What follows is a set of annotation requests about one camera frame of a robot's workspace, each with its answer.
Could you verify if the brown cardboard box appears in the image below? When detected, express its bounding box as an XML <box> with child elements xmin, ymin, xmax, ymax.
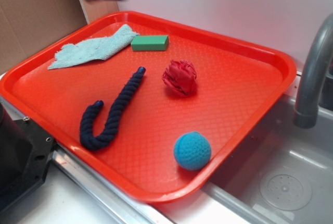
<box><xmin>1</xmin><ymin>0</ymin><xmax>118</xmax><ymax>73</ymax></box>

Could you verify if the green rectangular block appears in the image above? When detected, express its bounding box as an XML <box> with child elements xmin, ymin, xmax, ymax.
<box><xmin>131</xmin><ymin>35</ymin><xmax>169</xmax><ymax>51</ymax></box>

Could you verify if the teal cloth rag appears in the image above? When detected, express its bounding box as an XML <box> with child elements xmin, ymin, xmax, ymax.
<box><xmin>47</xmin><ymin>24</ymin><xmax>139</xmax><ymax>70</ymax></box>

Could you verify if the crumpled red cloth ball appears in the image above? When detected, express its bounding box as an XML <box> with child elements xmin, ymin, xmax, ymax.
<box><xmin>162</xmin><ymin>60</ymin><xmax>197</xmax><ymax>96</ymax></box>

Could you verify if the red plastic tray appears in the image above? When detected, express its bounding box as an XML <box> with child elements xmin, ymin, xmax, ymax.
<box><xmin>1</xmin><ymin>11</ymin><xmax>296</xmax><ymax>203</ymax></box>

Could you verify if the blue knitted ball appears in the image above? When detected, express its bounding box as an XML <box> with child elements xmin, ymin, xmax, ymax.
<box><xmin>173</xmin><ymin>132</ymin><xmax>212</xmax><ymax>171</ymax></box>

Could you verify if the grey toy faucet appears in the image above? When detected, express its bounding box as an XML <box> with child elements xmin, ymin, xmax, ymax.
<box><xmin>293</xmin><ymin>14</ymin><xmax>332</xmax><ymax>129</ymax></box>

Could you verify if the grey plastic sink basin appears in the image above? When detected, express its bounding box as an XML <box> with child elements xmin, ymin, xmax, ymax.
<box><xmin>203</xmin><ymin>96</ymin><xmax>332</xmax><ymax>223</ymax></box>

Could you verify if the dark blue twisted rope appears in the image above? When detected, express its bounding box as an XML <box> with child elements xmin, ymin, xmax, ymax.
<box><xmin>79</xmin><ymin>66</ymin><xmax>147</xmax><ymax>151</ymax></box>

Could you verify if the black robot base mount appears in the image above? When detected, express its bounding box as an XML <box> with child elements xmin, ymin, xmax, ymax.
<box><xmin>1</xmin><ymin>106</ymin><xmax>55</xmax><ymax>213</ymax></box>

